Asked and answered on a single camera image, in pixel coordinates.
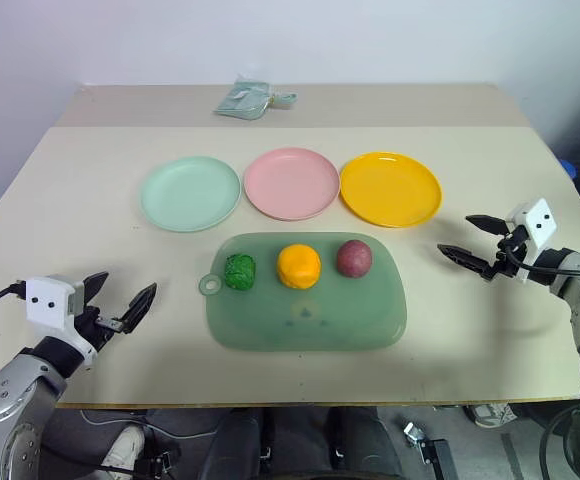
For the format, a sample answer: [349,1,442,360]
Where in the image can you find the dark rounded shape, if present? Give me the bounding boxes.
[324,407,407,480]

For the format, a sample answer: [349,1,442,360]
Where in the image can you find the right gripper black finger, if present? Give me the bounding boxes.
[464,214,509,236]
[436,243,494,282]

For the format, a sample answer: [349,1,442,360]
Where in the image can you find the pink plate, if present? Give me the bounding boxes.
[243,147,341,222]

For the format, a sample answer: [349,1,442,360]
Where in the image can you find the green broccoli toy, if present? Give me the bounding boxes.
[223,253,258,291]

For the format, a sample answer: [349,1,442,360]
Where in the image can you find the white sneaker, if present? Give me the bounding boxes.
[463,402,517,429]
[99,424,147,472]

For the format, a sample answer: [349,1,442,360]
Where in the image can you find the yellow plate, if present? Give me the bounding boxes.
[339,151,444,229]

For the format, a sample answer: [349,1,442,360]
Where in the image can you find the dark red round fruit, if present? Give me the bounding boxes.
[336,239,374,278]

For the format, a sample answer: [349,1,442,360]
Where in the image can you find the teal cloth bag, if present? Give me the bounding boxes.
[213,78,300,121]

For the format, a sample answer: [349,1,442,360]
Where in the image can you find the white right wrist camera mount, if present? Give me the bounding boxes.
[505,198,559,285]

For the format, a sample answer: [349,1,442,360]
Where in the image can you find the orange fruit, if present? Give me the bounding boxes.
[276,243,322,291]

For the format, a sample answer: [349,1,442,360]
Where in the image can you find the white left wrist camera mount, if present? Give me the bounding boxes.
[25,273,96,372]

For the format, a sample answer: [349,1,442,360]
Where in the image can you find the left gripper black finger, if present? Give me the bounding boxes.
[121,282,159,335]
[83,271,111,314]

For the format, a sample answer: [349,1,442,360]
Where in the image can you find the mint green plate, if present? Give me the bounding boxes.
[140,155,242,234]

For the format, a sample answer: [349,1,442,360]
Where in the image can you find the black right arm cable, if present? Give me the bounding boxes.
[506,248,580,277]

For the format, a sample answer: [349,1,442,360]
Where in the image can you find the metal caster bracket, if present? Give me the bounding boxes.
[402,421,459,480]

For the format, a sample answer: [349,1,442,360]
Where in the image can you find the translucent green cutting board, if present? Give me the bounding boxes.
[198,230,410,353]

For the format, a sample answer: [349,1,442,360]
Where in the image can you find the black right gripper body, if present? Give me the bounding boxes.
[482,226,529,284]

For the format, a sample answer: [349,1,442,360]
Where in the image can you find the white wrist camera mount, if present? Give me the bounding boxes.
[505,198,559,285]
[25,273,96,372]

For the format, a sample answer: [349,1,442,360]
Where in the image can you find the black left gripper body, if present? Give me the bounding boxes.
[73,307,124,353]

